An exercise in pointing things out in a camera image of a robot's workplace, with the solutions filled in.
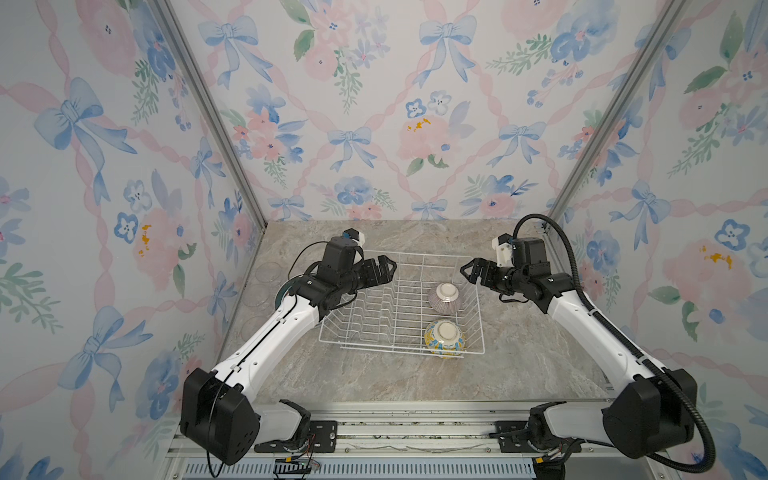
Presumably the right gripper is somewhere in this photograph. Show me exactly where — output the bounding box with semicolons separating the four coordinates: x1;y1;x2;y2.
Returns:
460;258;527;296

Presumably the plain white plate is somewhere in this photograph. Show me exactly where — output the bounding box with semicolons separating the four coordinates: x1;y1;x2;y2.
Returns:
275;277;299;318

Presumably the white wire dish rack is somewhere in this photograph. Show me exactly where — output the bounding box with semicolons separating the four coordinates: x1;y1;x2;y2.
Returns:
318;252;485;359

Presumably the striped grey bowl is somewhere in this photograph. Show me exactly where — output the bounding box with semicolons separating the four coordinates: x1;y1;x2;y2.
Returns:
428;282;462;316

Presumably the yellow blue floral bowl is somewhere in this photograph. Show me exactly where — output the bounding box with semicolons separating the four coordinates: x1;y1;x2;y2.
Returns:
423;319;465;358

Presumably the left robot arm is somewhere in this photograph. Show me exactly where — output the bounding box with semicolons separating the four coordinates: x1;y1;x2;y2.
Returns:
180;229;397;466

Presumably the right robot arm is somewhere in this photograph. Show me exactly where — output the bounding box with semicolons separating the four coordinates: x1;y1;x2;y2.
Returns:
460;235;697;459

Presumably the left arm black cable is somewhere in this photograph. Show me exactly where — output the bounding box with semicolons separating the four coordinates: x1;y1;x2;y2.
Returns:
286;239;331;283

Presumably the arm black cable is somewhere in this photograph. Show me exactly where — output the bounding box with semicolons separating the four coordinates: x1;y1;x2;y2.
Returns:
511;213;717;474
286;239;331;283

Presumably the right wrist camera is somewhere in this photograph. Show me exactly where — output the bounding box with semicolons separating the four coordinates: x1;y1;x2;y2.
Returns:
492;233;513;267

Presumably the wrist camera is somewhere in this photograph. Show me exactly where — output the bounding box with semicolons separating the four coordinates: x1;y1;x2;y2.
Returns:
492;233;513;267
342;228;365;247

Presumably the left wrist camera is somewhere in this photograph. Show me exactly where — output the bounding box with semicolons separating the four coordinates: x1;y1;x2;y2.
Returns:
342;228;365;247

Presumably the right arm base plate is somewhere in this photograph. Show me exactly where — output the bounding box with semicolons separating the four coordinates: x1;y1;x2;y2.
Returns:
488;420;575;454

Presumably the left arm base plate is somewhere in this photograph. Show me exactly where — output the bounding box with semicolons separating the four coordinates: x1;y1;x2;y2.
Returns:
254;420;338;454

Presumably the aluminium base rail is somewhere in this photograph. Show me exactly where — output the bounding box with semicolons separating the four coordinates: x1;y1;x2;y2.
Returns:
156;401;680;479

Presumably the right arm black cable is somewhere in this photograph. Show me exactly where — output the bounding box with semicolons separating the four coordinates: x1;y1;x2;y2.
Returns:
511;213;717;474

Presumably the right corner aluminium post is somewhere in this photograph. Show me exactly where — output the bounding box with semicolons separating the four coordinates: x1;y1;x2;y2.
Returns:
548;0;689;219

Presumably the corner aluminium post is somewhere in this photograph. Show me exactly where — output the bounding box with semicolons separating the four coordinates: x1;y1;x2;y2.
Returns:
548;0;689;219
148;0;267;233

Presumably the left corner aluminium post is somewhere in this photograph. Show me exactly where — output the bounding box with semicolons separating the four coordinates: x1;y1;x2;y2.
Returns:
148;0;267;233

